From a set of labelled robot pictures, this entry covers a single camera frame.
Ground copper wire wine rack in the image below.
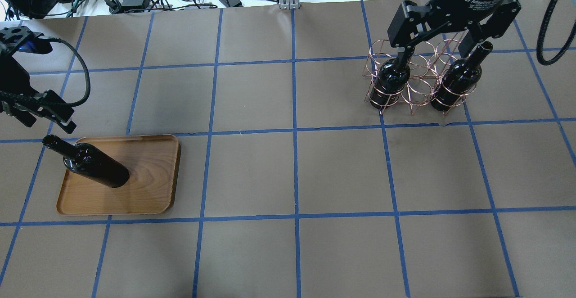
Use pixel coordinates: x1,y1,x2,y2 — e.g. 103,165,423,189
362,33,463,115

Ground wooden tray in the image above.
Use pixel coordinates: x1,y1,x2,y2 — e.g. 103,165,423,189
56,134,180,216

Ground black braided cable tray arm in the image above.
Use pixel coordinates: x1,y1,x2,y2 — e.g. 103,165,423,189
1,36,91,108

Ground dark wine bottle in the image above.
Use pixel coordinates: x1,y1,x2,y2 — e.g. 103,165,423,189
430,41,493,112
42,135,130,189
368,57,411,111

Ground black gripper over rack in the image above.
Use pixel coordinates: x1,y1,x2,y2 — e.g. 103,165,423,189
387,0,521,62

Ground black gripper tray side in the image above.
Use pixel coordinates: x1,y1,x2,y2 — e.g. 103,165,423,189
0,26,76,134

